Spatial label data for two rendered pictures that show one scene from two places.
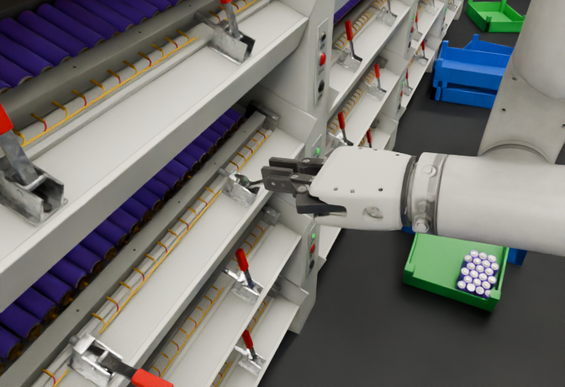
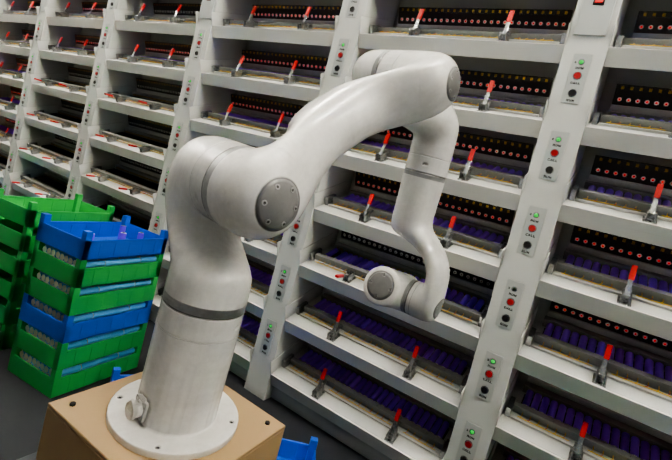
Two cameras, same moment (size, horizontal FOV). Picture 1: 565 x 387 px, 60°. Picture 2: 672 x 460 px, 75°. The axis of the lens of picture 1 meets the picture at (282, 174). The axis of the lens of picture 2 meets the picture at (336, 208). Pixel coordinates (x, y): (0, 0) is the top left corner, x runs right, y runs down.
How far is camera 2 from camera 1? 1.24 m
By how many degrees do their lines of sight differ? 93
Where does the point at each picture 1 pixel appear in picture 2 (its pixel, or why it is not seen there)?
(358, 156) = not seen: hidden behind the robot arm
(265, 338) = (408, 447)
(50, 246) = (356, 227)
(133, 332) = (358, 284)
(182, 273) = not seen: hidden behind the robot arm
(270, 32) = (471, 255)
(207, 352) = (374, 357)
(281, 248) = (443, 394)
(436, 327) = not seen: outside the picture
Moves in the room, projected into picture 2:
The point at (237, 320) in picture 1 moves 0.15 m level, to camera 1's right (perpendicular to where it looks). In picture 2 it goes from (392, 369) to (392, 393)
